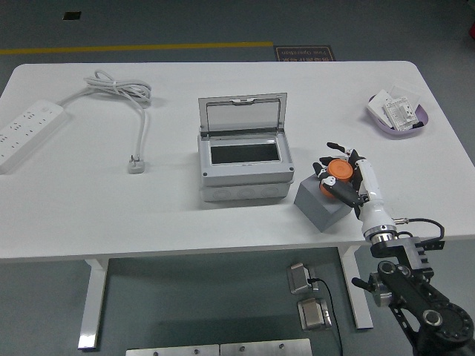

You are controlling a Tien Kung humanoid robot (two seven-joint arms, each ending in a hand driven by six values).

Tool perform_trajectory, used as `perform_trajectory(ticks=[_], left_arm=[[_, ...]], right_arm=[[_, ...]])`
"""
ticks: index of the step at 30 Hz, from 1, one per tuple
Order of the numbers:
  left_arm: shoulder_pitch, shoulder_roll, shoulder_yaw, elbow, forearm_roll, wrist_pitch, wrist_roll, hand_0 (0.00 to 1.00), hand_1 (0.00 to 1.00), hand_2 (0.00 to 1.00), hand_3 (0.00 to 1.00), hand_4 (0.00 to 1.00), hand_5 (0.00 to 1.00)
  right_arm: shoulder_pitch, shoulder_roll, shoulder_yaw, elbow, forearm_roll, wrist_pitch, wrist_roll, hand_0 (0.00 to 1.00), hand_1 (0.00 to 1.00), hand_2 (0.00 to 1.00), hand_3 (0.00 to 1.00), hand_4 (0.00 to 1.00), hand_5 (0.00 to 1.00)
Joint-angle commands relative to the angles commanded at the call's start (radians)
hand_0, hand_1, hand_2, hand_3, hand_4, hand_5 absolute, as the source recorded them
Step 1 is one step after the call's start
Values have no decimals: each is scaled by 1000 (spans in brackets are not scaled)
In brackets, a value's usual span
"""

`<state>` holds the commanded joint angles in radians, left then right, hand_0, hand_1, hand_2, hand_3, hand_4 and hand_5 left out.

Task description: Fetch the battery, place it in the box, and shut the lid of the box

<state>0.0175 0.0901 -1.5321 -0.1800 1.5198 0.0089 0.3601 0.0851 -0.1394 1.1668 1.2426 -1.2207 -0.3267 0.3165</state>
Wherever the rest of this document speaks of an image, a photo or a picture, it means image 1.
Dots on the grey block with round hole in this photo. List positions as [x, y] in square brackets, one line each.
[315, 207]

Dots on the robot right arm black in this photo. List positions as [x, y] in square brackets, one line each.
[408, 293]

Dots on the white power strip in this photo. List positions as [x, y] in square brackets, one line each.
[22, 133]

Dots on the grey plastic junction box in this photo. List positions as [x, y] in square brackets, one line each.
[245, 178]

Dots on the small black part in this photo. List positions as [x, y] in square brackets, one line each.
[418, 125]

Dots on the purple plastic tray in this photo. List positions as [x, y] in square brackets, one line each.
[386, 131]

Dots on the dark floor sign mat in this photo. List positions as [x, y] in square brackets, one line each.
[304, 53]

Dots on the orange cylindrical battery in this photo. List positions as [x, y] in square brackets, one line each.
[339, 170]

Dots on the black square floor cover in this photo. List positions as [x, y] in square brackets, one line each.
[72, 15]

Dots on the robot right hand white shell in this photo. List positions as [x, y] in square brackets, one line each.
[371, 178]

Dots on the metal base plate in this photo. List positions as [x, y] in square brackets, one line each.
[172, 351]

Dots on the white wall socket panel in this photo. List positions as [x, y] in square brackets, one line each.
[399, 113]

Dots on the transparent hinged box lid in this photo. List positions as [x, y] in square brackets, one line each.
[241, 116]

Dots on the black table control panel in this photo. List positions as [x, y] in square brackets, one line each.
[435, 245]

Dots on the metal foot pedal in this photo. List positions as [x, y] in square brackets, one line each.
[313, 315]
[298, 278]

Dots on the white table leg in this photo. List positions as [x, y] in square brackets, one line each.
[361, 308]
[92, 304]

